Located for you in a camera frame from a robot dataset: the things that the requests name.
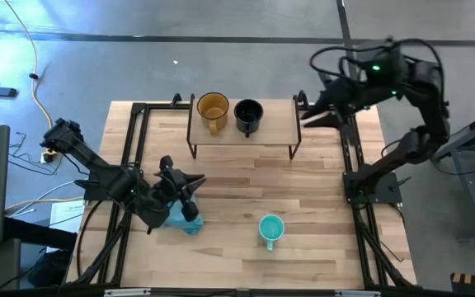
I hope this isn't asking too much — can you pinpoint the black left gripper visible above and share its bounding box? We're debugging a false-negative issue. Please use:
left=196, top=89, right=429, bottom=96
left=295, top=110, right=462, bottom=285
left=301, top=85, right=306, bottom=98
left=154, top=154, right=207, bottom=224

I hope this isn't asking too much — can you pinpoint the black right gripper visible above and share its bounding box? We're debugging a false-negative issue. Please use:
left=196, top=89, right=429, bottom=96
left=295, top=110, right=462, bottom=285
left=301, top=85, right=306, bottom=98
left=300, top=76, right=370, bottom=130

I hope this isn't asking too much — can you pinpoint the yellow enamel mug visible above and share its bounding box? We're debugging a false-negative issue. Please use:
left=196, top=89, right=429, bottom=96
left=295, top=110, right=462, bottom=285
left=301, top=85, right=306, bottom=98
left=196, top=92, right=231, bottom=136

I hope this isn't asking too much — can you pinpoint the black enamel mug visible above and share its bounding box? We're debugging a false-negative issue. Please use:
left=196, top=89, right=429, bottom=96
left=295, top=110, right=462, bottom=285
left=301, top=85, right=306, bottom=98
left=233, top=98, right=265, bottom=139

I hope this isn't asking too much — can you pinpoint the mint green mug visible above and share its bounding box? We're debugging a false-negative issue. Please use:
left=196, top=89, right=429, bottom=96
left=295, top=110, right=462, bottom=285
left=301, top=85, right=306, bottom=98
left=258, top=214, right=286, bottom=252

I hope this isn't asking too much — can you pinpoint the wooden shelf with black legs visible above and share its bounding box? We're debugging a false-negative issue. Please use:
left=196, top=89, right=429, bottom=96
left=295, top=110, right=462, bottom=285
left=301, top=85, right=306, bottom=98
left=186, top=92, right=303, bottom=161

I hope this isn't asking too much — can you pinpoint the teal microfiber cloth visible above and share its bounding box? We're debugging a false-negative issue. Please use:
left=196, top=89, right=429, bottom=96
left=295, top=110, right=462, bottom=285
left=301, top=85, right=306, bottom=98
left=163, top=196, right=205, bottom=236

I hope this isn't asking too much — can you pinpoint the white paper sheet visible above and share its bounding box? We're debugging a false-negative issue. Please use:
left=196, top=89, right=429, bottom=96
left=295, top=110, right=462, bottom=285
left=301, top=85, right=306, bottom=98
left=49, top=200, right=86, bottom=234

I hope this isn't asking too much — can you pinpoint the grey metal cart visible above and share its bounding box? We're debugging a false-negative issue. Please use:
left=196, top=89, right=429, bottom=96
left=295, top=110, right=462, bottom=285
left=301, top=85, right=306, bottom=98
left=433, top=105, right=475, bottom=238

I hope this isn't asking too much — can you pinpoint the black bag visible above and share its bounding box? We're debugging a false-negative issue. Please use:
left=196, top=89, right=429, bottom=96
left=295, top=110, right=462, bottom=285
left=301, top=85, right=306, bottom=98
left=28, top=248, right=73, bottom=289

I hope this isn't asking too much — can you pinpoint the black metal table frame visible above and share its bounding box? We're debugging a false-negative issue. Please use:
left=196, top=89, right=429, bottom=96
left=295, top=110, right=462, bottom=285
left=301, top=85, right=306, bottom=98
left=62, top=91, right=418, bottom=297

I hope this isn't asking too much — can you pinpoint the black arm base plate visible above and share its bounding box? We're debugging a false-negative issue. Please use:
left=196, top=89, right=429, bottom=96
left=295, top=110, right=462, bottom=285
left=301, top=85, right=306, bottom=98
left=342, top=171, right=403, bottom=205

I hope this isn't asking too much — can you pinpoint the yellow cable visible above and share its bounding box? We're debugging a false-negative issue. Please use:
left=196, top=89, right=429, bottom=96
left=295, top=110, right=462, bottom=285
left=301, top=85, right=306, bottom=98
left=4, top=0, right=54, bottom=129
left=5, top=196, right=86, bottom=214

